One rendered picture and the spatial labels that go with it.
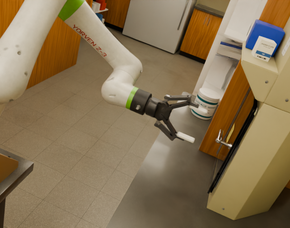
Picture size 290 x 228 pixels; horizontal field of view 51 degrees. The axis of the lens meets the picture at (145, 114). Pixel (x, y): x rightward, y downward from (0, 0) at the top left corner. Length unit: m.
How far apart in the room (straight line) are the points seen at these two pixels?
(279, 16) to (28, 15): 0.90
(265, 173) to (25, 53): 0.85
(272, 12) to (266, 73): 0.39
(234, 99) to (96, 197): 1.41
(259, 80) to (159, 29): 5.18
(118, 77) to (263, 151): 0.58
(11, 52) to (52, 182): 1.68
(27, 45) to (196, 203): 0.81
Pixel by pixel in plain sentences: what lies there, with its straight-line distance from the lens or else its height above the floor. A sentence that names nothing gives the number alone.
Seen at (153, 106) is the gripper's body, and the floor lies 1.22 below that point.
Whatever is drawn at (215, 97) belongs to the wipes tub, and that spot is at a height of 1.09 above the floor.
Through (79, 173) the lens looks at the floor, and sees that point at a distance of 2.55.
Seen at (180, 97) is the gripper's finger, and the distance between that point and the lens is 1.12.
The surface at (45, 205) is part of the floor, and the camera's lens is 2.30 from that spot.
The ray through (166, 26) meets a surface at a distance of 6.04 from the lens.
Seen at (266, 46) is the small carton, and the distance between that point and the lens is 1.04.
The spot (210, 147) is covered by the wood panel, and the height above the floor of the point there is 0.98.
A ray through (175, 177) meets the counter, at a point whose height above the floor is 0.94.
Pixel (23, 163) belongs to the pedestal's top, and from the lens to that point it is 1.18.
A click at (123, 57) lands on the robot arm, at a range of 1.21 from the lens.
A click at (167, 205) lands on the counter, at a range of 1.16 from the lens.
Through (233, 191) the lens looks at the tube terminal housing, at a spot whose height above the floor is 1.06.
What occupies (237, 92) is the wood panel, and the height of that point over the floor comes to 1.29.
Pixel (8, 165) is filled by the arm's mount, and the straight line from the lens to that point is 1.10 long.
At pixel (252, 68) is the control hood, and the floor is 1.50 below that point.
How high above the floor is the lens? 1.72
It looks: 29 degrees down
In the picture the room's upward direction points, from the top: 18 degrees clockwise
